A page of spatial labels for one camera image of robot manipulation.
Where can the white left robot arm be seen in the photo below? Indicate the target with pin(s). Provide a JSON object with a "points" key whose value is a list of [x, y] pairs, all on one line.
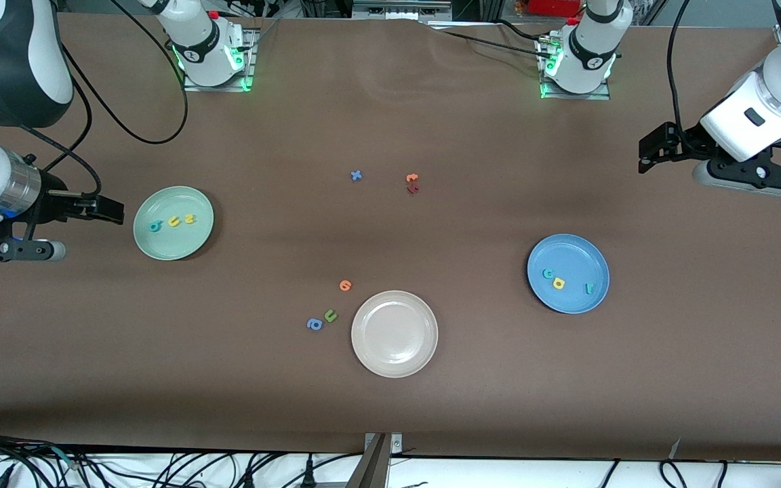
{"points": [[777, 102]]}

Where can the beige plate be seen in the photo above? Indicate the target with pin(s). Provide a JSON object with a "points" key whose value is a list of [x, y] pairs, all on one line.
{"points": [[394, 333]]}

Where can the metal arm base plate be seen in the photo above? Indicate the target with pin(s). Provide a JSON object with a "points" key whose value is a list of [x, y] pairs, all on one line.
{"points": [[597, 97], [194, 87]]}

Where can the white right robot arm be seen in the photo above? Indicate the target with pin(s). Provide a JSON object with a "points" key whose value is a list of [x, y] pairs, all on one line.
{"points": [[11, 61]]}

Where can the metal table bracket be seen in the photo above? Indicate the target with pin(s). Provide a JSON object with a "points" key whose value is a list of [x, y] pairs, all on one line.
{"points": [[377, 468]]}

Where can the black power plug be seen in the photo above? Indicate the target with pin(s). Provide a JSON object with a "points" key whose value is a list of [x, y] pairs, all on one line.
{"points": [[308, 474], [248, 480]]}

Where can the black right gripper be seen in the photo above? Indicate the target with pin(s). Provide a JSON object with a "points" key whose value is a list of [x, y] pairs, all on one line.
{"points": [[53, 200]]}

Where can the brown table cover sheet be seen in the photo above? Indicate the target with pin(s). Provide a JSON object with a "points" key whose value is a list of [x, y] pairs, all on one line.
{"points": [[160, 393]]}

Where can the blue plate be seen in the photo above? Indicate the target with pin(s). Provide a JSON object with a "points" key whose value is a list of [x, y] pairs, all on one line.
{"points": [[577, 261]]}

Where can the grey metal background box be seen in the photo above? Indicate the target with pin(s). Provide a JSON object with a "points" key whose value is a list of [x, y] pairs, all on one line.
{"points": [[397, 10]]}

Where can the green letter u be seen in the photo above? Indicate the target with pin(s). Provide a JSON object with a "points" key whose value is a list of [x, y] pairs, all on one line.
{"points": [[333, 318]]}

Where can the blue letter a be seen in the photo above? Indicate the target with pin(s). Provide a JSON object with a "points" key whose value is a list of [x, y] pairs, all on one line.
{"points": [[310, 324]]}

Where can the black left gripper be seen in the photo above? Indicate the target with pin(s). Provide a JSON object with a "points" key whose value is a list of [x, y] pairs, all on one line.
{"points": [[687, 143]]}

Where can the orange letter e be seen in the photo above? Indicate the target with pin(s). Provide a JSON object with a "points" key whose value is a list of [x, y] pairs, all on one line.
{"points": [[342, 285]]}

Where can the green plate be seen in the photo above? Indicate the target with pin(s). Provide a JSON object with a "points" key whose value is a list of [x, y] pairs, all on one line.
{"points": [[173, 244]]}

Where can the red background object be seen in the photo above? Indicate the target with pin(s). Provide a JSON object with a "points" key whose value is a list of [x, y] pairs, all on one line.
{"points": [[553, 7]]}

